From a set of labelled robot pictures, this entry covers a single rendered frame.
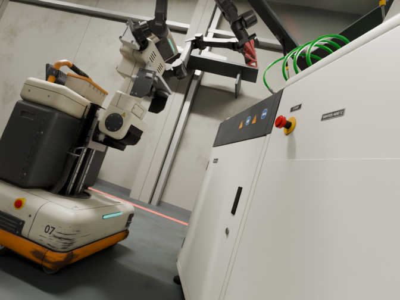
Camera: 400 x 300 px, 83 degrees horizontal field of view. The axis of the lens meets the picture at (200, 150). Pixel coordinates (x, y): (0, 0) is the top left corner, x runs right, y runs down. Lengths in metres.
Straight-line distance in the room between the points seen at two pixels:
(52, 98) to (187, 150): 2.46
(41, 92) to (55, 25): 4.32
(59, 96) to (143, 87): 0.40
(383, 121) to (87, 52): 4.71
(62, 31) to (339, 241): 5.37
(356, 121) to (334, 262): 0.25
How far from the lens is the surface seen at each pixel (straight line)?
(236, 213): 0.81
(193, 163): 3.44
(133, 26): 1.28
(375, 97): 0.51
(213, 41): 1.79
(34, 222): 1.21
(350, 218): 0.45
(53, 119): 1.30
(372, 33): 0.61
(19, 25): 6.21
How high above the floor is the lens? 0.59
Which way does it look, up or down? 7 degrees up
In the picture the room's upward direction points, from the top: 18 degrees clockwise
